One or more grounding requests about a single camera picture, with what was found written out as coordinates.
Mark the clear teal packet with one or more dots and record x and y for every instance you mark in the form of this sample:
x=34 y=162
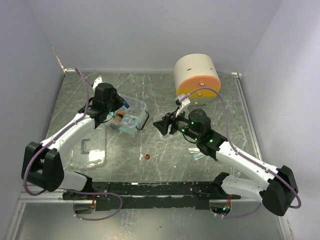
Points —
x=198 y=156

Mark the amber bottle orange label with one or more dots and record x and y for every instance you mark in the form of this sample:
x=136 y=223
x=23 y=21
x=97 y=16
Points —
x=116 y=120

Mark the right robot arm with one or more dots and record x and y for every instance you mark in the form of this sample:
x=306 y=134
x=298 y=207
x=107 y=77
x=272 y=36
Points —
x=274 y=187

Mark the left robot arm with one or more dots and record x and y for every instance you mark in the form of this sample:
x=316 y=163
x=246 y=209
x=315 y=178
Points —
x=42 y=162

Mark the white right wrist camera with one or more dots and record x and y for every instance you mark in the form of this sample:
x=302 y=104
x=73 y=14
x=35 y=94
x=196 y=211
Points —
x=182 y=101

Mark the clear plastic box lid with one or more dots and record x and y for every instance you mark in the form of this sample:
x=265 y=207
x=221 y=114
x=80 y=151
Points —
x=78 y=157

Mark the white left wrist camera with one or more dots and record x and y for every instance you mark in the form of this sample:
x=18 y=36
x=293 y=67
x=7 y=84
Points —
x=96 y=82

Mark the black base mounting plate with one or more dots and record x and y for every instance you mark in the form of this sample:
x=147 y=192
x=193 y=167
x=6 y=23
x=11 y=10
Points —
x=164 y=195

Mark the white green medicine bottle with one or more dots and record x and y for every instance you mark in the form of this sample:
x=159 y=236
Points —
x=111 y=115

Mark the aluminium frame rail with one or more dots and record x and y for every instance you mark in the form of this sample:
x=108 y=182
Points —
x=23 y=199

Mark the white blue ointment tube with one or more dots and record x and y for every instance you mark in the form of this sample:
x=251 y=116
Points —
x=125 y=107

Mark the round drawer cabinet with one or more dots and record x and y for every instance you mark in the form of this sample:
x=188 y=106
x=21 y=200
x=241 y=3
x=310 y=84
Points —
x=195 y=71

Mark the white gauze pad on lid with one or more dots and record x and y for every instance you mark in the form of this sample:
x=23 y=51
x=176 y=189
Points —
x=96 y=155

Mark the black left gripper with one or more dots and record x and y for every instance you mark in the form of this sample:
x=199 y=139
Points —
x=119 y=100

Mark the clear plastic storage box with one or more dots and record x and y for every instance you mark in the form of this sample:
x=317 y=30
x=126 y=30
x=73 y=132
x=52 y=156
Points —
x=138 y=109

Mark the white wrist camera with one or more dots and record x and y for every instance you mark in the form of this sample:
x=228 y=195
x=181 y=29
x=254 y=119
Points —
x=182 y=101
x=96 y=82

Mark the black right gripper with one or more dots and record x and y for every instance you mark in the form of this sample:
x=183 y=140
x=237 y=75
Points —
x=162 y=124

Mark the teal bandage packet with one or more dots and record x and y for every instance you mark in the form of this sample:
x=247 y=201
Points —
x=126 y=127

